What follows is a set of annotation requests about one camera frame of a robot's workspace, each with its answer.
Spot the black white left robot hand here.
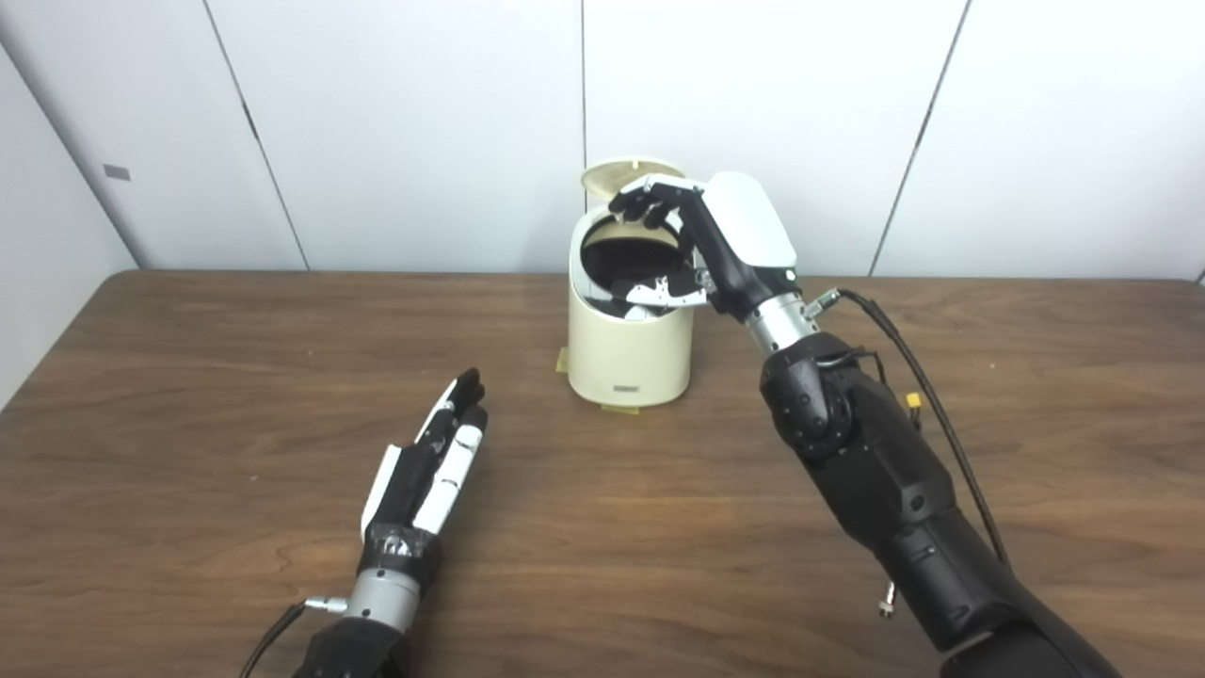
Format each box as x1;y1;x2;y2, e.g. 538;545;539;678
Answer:
361;367;490;594

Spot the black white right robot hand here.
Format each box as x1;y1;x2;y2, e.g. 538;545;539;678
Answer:
608;171;801;321

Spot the round cream bin lid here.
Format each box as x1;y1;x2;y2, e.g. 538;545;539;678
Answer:
581;158;688;201

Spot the cream-colored bin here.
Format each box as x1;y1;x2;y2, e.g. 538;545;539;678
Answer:
567;202;698;408

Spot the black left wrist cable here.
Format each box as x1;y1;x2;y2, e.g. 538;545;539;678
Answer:
237;595;349;678

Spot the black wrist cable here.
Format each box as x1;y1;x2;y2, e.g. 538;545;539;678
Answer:
805;287;1013;566
237;595;349;678

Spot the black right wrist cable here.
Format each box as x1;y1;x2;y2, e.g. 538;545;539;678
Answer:
805;287;1013;566

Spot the thin cable with yellow plug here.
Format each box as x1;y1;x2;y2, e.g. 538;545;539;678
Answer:
838;348;928;427

